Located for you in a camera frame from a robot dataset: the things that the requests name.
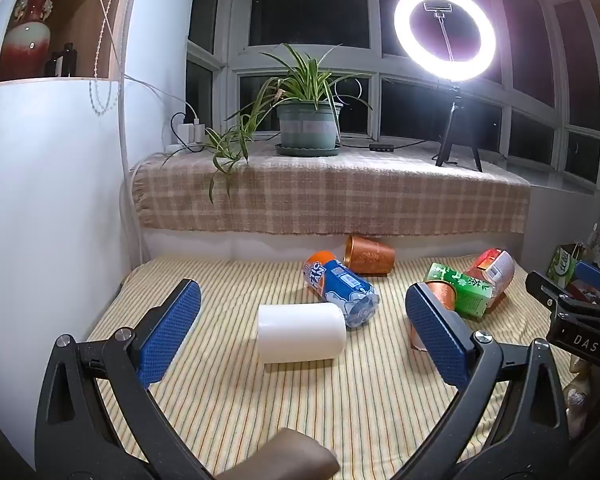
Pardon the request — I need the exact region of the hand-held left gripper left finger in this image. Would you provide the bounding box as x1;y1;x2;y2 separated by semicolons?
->
35;279;216;480

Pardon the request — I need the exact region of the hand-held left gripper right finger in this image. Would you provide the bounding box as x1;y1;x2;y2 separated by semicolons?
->
390;283;572;480

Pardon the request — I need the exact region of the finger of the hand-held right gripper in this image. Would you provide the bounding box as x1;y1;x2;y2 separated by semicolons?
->
574;260;600;307
525;270;600;317

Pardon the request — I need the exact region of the white cup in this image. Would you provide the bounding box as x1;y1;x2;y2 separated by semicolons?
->
258;302;347;364

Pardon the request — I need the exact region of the copper cup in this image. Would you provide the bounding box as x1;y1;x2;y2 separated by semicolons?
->
343;234;396;276
408;280;459;351

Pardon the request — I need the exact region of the green paper box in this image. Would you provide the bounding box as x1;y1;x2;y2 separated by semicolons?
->
546;243;582;282

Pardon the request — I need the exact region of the beige toy figure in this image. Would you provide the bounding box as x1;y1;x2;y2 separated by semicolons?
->
563;360;597;442

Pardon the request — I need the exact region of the green drink carton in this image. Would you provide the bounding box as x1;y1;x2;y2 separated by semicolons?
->
424;262;494;322

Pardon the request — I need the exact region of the red-label can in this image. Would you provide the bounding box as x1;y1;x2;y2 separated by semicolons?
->
462;248;516;311

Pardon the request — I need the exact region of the crushed blue-label plastic bottle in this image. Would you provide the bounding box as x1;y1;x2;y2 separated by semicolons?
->
324;259;381;330

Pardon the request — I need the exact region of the yellow striped mat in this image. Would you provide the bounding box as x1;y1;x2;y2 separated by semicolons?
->
87;254;578;480

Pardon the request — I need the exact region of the orange soda can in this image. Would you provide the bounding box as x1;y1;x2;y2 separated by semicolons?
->
302;250;339;302

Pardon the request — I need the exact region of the brown rounded object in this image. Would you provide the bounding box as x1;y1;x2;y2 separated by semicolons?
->
215;427;341;480

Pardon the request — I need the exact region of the plaid cloth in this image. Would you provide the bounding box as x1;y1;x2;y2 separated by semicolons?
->
129;149;532;237

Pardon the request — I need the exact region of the black tripod stand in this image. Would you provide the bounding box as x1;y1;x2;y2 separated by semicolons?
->
434;82;484;174

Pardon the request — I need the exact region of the green pot saucer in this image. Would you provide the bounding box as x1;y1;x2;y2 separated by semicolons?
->
273;142;342;158

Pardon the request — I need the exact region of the green plant pot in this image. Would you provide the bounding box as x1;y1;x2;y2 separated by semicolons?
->
277;101;344;149

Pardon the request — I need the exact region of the spider plant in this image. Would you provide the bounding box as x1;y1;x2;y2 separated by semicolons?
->
162;42;374;206

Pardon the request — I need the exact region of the black bottle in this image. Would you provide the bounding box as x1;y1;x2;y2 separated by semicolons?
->
45;42;77;79

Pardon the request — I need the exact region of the red and white vase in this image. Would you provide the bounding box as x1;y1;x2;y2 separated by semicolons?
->
1;0;65;81

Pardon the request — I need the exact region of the white bead cord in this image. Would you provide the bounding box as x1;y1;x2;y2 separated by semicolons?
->
91;0;131;117

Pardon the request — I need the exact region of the ring light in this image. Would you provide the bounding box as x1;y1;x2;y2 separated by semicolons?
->
393;0;497;84

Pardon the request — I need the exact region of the white cable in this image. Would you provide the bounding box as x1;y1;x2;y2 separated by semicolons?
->
79;0;191;117

